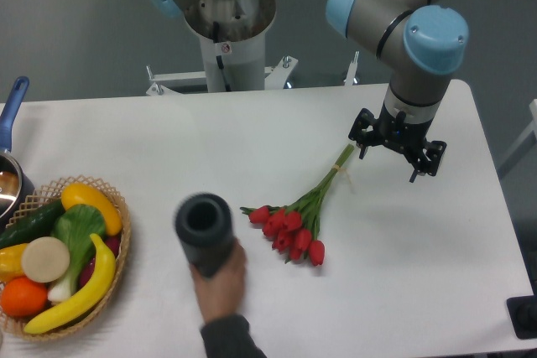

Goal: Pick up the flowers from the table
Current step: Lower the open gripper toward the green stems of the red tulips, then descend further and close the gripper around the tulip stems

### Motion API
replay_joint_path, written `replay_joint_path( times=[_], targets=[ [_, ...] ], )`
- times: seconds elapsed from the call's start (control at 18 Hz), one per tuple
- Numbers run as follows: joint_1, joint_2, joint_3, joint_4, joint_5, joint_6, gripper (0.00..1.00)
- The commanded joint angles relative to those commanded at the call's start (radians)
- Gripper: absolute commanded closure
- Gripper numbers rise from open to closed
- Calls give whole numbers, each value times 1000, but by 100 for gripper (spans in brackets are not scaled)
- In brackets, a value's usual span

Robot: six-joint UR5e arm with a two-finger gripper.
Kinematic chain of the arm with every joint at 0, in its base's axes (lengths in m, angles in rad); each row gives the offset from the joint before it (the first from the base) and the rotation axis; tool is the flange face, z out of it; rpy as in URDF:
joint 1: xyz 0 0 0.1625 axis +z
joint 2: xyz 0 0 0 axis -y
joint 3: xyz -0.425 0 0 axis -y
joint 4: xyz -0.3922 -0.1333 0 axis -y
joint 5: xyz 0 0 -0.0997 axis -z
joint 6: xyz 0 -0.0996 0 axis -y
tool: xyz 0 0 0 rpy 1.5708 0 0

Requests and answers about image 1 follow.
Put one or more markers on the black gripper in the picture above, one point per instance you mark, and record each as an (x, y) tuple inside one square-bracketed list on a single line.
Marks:
[(401, 136)]

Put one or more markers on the red tulip bouquet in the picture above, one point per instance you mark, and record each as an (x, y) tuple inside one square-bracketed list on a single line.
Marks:
[(294, 229)]

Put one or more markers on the blue handled saucepan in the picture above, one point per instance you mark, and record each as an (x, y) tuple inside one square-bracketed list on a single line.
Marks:
[(15, 185)]

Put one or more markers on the white frame at right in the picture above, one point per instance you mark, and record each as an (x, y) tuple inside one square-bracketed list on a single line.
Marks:
[(520, 146)]

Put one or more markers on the beige round disc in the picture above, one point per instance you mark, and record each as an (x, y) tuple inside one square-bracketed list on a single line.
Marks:
[(45, 259)]

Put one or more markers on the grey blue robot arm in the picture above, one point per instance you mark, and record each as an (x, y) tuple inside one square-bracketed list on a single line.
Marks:
[(423, 44)]

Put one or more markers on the orange fruit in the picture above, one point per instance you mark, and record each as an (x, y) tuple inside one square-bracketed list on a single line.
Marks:
[(23, 297)]

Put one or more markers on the dark grey sleeved forearm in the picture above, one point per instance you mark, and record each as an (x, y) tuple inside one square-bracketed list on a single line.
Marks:
[(229, 337)]

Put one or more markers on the dark red beet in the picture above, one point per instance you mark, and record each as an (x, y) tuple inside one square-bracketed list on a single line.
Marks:
[(113, 243)]

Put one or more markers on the woven wicker basket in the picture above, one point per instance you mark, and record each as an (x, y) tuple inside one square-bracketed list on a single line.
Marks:
[(42, 196)]

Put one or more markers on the green bok choy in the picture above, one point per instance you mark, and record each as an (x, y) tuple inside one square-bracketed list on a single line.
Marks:
[(74, 228)]

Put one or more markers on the green cucumber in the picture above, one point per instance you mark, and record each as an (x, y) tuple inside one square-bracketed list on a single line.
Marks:
[(35, 225)]

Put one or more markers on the person's hand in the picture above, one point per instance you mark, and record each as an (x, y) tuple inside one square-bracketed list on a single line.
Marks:
[(221, 295)]

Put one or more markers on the dark grey ribbed vase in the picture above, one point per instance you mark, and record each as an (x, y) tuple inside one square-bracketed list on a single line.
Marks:
[(203, 224)]

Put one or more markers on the yellow banana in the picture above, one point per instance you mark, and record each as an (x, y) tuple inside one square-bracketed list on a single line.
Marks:
[(84, 299)]

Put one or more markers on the black device at edge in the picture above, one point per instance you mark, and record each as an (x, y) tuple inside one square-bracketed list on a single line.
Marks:
[(522, 312)]

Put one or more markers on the yellow bell pepper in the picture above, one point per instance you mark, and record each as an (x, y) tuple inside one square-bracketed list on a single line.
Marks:
[(11, 262)]

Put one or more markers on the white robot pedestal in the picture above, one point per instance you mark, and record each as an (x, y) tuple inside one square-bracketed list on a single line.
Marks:
[(231, 35)]

